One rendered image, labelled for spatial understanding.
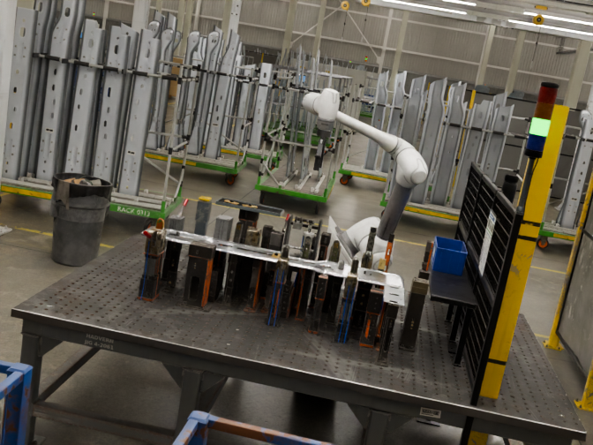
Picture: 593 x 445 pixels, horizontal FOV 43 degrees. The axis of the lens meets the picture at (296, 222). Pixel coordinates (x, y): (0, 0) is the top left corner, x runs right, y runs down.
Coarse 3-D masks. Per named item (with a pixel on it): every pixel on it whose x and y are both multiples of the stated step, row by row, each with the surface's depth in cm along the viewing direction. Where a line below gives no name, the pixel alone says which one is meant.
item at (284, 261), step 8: (280, 256) 369; (280, 264) 364; (288, 264) 368; (280, 272) 365; (280, 280) 365; (280, 288) 367; (272, 296) 369; (280, 296) 368; (272, 304) 368; (280, 304) 373; (272, 312) 370; (280, 312) 375; (272, 320) 370
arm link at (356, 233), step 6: (360, 222) 455; (366, 222) 452; (372, 222) 451; (378, 222) 451; (354, 228) 455; (360, 228) 452; (366, 228) 450; (348, 234) 455; (354, 234) 453; (360, 234) 449; (366, 234) 447; (354, 240) 452; (360, 240) 448
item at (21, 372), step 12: (0, 360) 231; (0, 372) 229; (12, 372) 225; (24, 372) 226; (0, 384) 216; (12, 384) 219; (24, 384) 227; (0, 396) 212; (12, 396) 227; (24, 396) 228; (12, 408) 228; (24, 408) 230; (12, 420) 229; (24, 420) 232; (12, 432) 230; (24, 432) 234; (0, 444) 231; (12, 444) 230; (24, 444) 236
